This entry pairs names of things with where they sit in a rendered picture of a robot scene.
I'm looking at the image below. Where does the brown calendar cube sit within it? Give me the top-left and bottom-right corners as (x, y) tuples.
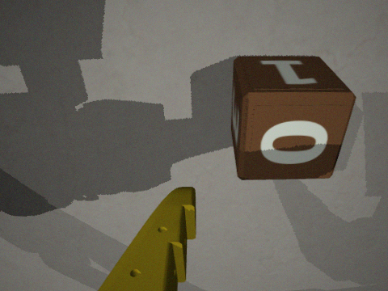
(231, 57), (356, 180)

